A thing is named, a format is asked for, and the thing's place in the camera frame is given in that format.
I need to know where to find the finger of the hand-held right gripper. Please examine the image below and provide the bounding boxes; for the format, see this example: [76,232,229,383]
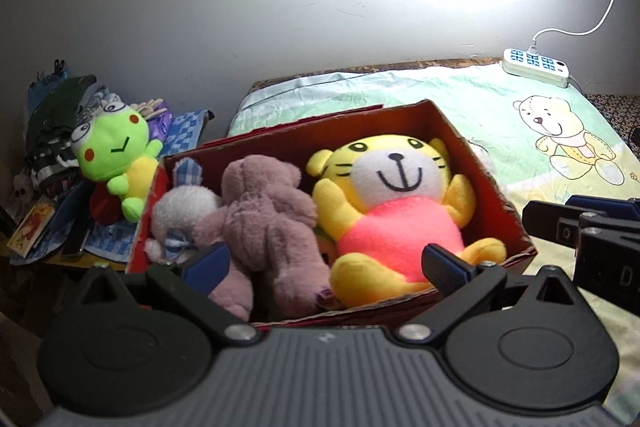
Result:
[522,201,583,248]
[565,196,640,233]

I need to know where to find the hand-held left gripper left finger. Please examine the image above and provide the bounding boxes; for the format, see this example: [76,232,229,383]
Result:
[74,241,262,348]

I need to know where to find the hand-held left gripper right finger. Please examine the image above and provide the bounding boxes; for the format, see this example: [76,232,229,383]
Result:
[395,243,581,348]

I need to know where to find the yellow tiger plush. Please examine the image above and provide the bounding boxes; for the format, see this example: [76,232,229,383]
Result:
[306,134,508,308]

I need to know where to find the white plush with blue bow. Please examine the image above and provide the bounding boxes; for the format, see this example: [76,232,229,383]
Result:
[145,158,223,264]

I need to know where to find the pink-brown teddy bear plush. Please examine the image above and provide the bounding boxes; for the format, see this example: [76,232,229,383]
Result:
[192,155,333,322]

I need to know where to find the red cardboard box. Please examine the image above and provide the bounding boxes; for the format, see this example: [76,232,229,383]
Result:
[125,99,538,328]

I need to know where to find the blue checkered cloth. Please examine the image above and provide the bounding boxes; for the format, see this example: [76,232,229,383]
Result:
[10,107,216,265]

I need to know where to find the green frog plush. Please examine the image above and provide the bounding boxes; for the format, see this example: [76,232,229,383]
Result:
[70,103,165,224]

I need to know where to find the white power strip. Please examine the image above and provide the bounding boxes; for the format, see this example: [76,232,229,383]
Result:
[502,48,571,88]

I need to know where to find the printed bear bedsheet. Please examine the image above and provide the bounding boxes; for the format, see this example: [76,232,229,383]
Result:
[227,64,640,423]

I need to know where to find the small printed card box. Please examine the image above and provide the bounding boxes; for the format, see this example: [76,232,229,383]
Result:
[7,199,56,255]

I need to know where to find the black white striped cloth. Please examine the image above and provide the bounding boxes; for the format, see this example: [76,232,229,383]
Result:
[27,127,81,198]

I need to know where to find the dark green cloth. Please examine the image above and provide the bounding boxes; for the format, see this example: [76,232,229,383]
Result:
[27,76,98,142]

